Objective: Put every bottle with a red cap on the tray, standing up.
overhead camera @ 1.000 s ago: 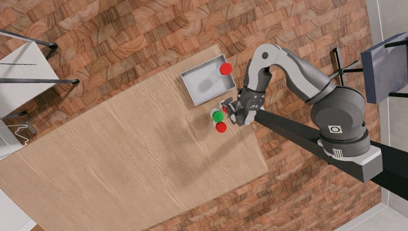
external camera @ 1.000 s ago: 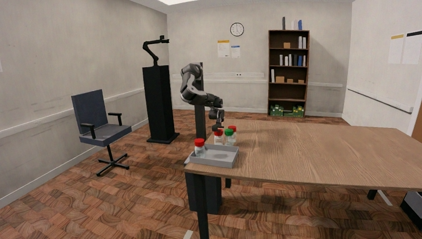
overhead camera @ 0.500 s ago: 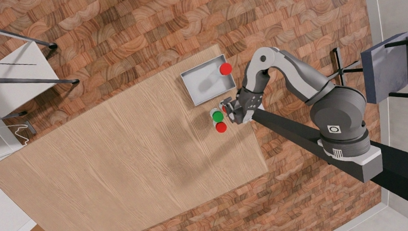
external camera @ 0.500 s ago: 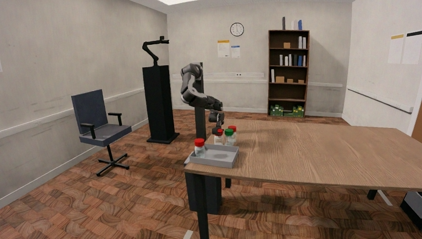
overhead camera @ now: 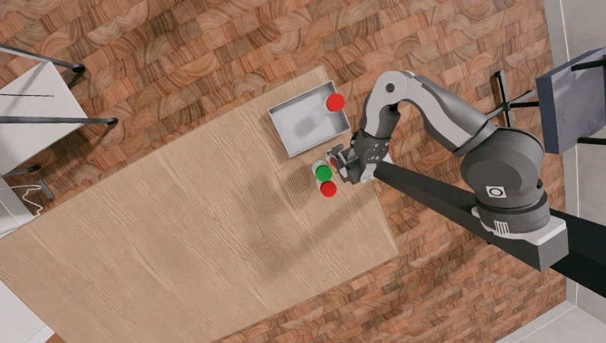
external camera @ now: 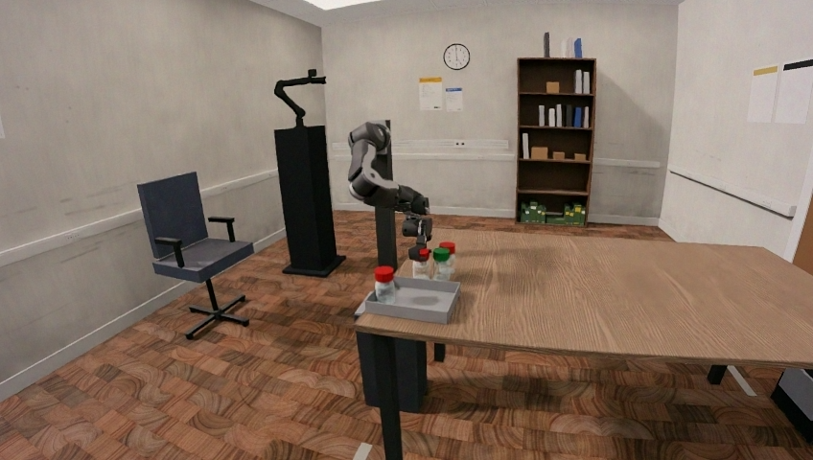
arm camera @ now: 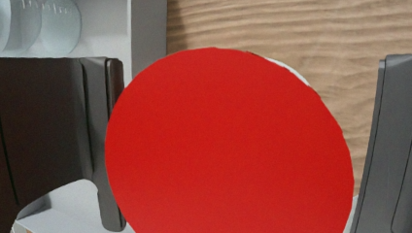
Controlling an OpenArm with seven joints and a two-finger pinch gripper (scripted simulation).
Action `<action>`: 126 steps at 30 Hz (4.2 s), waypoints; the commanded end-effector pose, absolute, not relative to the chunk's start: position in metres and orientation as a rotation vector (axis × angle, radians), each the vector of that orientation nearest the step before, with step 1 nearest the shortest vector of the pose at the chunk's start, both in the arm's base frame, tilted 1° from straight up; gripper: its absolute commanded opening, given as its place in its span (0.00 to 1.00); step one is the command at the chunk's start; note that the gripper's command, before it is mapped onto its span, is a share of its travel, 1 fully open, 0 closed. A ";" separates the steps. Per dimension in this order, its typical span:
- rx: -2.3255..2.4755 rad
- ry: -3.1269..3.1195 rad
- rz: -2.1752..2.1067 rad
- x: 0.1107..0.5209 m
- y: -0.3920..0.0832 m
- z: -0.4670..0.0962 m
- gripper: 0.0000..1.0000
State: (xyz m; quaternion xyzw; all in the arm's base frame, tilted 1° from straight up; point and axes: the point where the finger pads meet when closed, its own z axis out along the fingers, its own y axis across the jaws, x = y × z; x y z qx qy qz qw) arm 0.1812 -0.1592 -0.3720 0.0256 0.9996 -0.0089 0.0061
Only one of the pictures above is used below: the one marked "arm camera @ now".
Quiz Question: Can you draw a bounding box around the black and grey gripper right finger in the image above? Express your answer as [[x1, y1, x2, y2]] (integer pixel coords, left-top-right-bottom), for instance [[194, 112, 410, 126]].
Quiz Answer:
[[350, 53, 412, 233]]

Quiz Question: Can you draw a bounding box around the grey tray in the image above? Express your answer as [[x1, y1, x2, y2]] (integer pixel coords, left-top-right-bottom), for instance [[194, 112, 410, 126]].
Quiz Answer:
[[16, 0, 167, 233]]

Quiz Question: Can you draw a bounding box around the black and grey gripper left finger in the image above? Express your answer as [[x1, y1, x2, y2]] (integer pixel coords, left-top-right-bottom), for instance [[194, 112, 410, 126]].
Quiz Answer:
[[0, 56, 127, 233]]

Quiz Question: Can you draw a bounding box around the white bottle with red cap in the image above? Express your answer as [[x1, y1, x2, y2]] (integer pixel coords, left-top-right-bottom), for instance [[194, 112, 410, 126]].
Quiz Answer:
[[105, 48, 355, 233], [0, 0, 82, 57], [343, 195, 358, 233]]

